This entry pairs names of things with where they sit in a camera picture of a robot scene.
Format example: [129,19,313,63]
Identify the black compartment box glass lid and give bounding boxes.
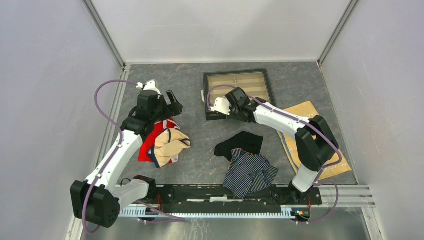
[203,68,276,106]

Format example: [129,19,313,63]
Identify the black underwear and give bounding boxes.
[214,131,264,162]

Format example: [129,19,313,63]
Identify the blue striped boxer shorts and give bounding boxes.
[222,148,279,200]

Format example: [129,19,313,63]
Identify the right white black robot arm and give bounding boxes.
[214,87,341,204]

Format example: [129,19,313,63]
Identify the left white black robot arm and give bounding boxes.
[70,90,183,228]

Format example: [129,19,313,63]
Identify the red underwear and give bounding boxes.
[138,118,181,162]

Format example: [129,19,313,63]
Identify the beige underwear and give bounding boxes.
[149,128,192,168]

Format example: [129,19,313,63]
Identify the tan cloth mat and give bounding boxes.
[277,101,352,180]

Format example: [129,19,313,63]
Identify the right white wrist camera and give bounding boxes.
[209,97,231,116]

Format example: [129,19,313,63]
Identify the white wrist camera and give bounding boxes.
[209,97,231,116]
[136,79,162,95]

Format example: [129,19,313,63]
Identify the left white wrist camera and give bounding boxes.
[136,79,162,95]

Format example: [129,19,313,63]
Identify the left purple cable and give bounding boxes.
[81,79,140,235]

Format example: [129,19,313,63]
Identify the purple cable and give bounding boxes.
[81,79,140,235]
[205,84,343,225]

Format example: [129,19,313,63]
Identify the white cable tray strip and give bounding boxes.
[118,204,296,220]

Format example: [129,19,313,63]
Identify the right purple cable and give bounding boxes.
[205,84,343,225]

